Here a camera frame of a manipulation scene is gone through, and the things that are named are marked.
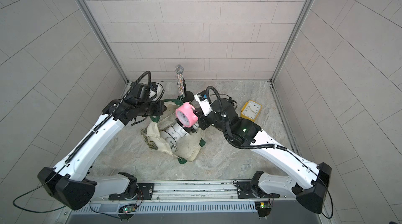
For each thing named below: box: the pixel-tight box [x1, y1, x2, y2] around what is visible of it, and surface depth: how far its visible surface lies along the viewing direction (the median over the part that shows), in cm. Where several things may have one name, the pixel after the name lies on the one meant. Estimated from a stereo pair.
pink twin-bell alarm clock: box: [175, 102, 198, 128], surface depth 66 cm
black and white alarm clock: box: [159, 117, 199, 153], surface depth 84 cm
